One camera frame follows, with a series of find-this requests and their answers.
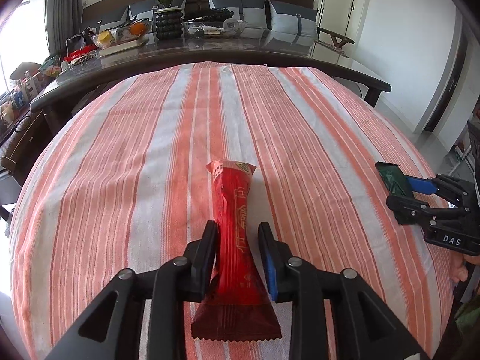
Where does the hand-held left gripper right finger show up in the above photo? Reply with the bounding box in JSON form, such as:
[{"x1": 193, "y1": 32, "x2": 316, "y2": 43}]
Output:
[{"x1": 258, "y1": 222, "x2": 432, "y2": 360}]

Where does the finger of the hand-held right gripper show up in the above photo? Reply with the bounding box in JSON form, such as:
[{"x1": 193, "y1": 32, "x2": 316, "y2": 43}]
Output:
[
  {"x1": 386, "y1": 193, "x2": 451, "y2": 226},
  {"x1": 406, "y1": 173, "x2": 476, "y2": 200}
]

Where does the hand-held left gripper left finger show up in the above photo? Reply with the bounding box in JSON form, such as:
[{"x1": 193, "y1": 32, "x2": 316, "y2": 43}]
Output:
[{"x1": 45, "y1": 220, "x2": 219, "y2": 360}]

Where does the dark green packet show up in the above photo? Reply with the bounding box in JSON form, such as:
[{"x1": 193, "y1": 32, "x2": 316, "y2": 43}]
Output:
[{"x1": 376, "y1": 161, "x2": 414, "y2": 200}]

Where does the red snack packet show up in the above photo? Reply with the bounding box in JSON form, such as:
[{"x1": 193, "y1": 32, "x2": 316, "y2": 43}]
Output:
[{"x1": 191, "y1": 160, "x2": 283, "y2": 342}]

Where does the person's right hand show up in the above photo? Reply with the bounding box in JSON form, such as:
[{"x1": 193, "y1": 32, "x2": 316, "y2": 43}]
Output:
[{"x1": 448, "y1": 251, "x2": 474, "y2": 283}]

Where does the dark wooden door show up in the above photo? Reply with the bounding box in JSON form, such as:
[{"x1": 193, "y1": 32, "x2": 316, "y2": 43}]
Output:
[{"x1": 423, "y1": 18, "x2": 470, "y2": 136}]

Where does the orange striped tablecloth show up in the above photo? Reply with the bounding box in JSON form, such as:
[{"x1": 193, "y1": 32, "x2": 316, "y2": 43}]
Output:
[{"x1": 9, "y1": 62, "x2": 456, "y2": 360}]

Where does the wooden armchair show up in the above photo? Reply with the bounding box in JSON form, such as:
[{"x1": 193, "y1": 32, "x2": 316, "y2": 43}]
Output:
[{"x1": 316, "y1": 26, "x2": 356, "y2": 50}]

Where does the white door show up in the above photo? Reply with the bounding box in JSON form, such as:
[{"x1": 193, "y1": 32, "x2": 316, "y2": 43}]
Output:
[{"x1": 319, "y1": 0, "x2": 373, "y2": 43}]

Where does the grey and blue pillow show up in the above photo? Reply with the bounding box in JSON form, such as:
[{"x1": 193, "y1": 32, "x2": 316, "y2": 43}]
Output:
[
  {"x1": 90, "y1": 8, "x2": 131, "y2": 35},
  {"x1": 128, "y1": 0, "x2": 189, "y2": 22},
  {"x1": 267, "y1": 0, "x2": 320, "y2": 46},
  {"x1": 207, "y1": 0, "x2": 268, "y2": 31}
]

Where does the dark wooden table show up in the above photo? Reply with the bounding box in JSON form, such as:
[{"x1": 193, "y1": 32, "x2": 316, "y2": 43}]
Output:
[{"x1": 30, "y1": 30, "x2": 391, "y2": 121}]

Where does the white book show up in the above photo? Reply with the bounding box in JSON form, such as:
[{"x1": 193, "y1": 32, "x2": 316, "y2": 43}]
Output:
[{"x1": 99, "y1": 38, "x2": 149, "y2": 56}]

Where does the clear plastic tray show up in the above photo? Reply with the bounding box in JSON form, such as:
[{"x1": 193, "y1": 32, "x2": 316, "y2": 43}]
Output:
[{"x1": 182, "y1": 20, "x2": 249, "y2": 39}]

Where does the black ribbed vase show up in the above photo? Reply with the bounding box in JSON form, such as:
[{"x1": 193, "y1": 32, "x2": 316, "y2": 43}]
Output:
[{"x1": 154, "y1": 7, "x2": 185, "y2": 41}]

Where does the glass fruit bowl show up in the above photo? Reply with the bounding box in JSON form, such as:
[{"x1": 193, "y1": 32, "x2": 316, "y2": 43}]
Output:
[{"x1": 90, "y1": 22, "x2": 151, "y2": 49}]

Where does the red flat box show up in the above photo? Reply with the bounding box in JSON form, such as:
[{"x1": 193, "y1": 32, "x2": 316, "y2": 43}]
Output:
[{"x1": 62, "y1": 44, "x2": 101, "y2": 63}]

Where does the dark bundle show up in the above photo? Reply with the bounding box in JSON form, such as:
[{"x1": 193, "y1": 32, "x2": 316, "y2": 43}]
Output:
[{"x1": 185, "y1": 7, "x2": 236, "y2": 22}]

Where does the group of small bottles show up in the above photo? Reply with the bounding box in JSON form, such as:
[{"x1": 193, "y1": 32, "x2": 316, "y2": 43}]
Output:
[{"x1": 7, "y1": 68, "x2": 43, "y2": 110}]

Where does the black handbag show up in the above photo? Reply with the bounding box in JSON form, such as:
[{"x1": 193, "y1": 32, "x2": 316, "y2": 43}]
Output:
[{"x1": 65, "y1": 27, "x2": 95, "y2": 52}]

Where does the grey curtain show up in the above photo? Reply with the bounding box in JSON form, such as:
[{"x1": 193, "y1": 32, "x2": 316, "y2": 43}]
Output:
[{"x1": 46, "y1": 0, "x2": 89, "y2": 58}]

